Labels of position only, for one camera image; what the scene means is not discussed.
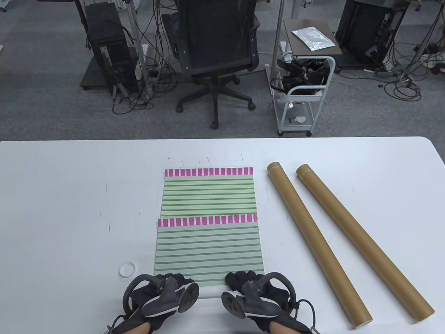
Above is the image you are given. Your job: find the brown cardboard mailing tube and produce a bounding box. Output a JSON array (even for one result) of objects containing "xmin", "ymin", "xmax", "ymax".
[
  {"xmin": 296, "ymin": 164, "xmax": 436, "ymax": 321},
  {"xmin": 267, "ymin": 161, "xmax": 373, "ymax": 329}
]

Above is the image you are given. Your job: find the green striped mouse pad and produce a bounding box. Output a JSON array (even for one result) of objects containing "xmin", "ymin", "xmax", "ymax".
[
  {"xmin": 154, "ymin": 214, "xmax": 266, "ymax": 300},
  {"xmin": 161, "ymin": 167, "xmax": 259, "ymax": 223}
]

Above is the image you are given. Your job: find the grey hand tracker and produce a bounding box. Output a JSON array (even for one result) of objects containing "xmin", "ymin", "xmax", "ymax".
[
  {"xmin": 122, "ymin": 273, "xmax": 201, "ymax": 319},
  {"xmin": 221, "ymin": 272, "xmax": 298, "ymax": 319}
]

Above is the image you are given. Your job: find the dark grey floor plate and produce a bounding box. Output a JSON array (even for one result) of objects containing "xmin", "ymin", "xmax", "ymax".
[{"xmin": 80, "ymin": 55, "xmax": 112, "ymax": 91}]

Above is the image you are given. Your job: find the brown side table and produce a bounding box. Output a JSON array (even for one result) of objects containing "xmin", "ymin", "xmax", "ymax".
[{"xmin": 283, "ymin": 19, "xmax": 343, "ymax": 57}]

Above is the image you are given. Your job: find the white plastic tube cap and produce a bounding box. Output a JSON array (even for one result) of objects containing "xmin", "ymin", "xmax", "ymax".
[{"xmin": 119, "ymin": 261, "xmax": 137, "ymax": 278}]

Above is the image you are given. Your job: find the black computer tower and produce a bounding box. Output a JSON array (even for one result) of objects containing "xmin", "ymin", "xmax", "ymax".
[
  {"xmin": 335, "ymin": 0, "xmax": 409, "ymax": 68},
  {"xmin": 84, "ymin": 3, "xmax": 139, "ymax": 94}
]

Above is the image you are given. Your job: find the black headset gear pile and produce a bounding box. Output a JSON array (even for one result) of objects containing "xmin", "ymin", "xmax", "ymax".
[{"xmin": 270, "ymin": 57, "xmax": 331, "ymax": 96}]

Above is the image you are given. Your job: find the tangle of black cables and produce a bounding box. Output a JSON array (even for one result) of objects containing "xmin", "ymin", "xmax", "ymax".
[
  {"xmin": 111, "ymin": 0, "xmax": 179, "ymax": 115},
  {"xmin": 381, "ymin": 33, "xmax": 445, "ymax": 102}
]

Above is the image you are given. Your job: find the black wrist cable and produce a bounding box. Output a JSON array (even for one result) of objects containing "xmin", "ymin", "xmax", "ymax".
[
  {"xmin": 101, "ymin": 313, "xmax": 131, "ymax": 334},
  {"xmin": 294, "ymin": 299, "xmax": 317, "ymax": 334}
]

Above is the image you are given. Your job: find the person's right hand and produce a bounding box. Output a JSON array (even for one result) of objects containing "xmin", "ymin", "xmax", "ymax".
[{"xmin": 225, "ymin": 271, "xmax": 299, "ymax": 326}]

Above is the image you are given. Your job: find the white rolling cart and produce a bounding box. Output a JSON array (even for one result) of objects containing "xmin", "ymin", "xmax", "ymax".
[{"xmin": 266, "ymin": 52, "xmax": 337, "ymax": 137}]

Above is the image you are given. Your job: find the black office chair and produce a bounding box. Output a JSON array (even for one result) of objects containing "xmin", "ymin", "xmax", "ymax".
[{"xmin": 162, "ymin": 0, "xmax": 261, "ymax": 130}]

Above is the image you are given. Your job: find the white power strip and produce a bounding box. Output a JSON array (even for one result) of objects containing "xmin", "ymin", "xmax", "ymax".
[{"xmin": 422, "ymin": 52, "xmax": 445, "ymax": 68}]

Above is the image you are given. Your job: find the silver plastic bag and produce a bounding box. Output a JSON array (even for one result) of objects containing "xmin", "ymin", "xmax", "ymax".
[{"xmin": 291, "ymin": 27, "xmax": 337, "ymax": 52}]

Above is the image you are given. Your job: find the person's left hand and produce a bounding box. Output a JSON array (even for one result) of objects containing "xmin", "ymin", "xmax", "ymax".
[{"xmin": 124, "ymin": 274, "xmax": 195, "ymax": 334}]

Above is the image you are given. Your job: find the silver metal frame post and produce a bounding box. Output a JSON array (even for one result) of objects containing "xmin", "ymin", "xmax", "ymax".
[
  {"xmin": 124, "ymin": 0, "xmax": 153, "ymax": 95},
  {"xmin": 270, "ymin": 0, "xmax": 286, "ymax": 82}
]

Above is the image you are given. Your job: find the person's right forearm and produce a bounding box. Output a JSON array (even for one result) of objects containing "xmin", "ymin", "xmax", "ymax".
[{"xmin": 269, "ymin": 321, "xmax": 296, "ymax": 334}]

